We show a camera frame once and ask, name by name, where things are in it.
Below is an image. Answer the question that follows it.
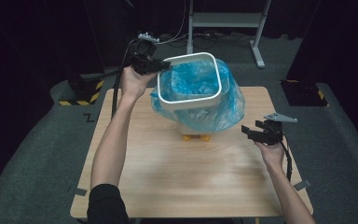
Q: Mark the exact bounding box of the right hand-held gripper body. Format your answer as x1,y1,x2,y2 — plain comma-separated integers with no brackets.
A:
255,112,298,147

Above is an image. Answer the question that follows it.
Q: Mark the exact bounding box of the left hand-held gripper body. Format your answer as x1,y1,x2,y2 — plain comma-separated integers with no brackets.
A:
131,32,160,76

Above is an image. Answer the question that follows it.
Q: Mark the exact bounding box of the blue plastic bag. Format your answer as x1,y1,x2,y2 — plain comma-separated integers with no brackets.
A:
150,58,247,133

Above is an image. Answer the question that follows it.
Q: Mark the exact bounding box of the cream bin rim ring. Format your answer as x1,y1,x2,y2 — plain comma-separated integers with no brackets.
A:
157,51,224,112

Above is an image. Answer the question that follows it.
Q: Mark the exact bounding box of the cream trash bin with face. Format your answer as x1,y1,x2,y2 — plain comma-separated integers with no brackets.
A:
175,122,220,143

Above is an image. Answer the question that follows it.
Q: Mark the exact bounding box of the person's right hand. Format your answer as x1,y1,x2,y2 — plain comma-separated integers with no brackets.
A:
255,142,285,171

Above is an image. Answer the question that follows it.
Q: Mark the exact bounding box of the person's left hand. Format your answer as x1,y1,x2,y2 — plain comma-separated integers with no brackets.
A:
119,65,158,103

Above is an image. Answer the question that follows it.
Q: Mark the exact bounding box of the black stand base yellow mark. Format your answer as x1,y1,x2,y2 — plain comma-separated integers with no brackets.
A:
280,78,329,107

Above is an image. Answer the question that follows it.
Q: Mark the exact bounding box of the black yellow striped stand base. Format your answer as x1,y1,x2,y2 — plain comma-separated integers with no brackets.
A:
58,73,105,106

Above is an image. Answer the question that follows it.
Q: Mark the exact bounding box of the person's black left sleeve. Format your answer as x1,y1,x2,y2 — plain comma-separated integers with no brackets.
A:
87,183,132,224

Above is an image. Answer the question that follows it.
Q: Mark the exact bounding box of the white floor cable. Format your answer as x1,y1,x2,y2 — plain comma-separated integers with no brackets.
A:
155,0,189,46

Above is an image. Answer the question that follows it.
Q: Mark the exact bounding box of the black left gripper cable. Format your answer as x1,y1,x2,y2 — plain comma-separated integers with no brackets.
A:
111,38,138,119

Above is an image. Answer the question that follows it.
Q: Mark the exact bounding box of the white metal stand frame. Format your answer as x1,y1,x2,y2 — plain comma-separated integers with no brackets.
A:
186,0,273,69

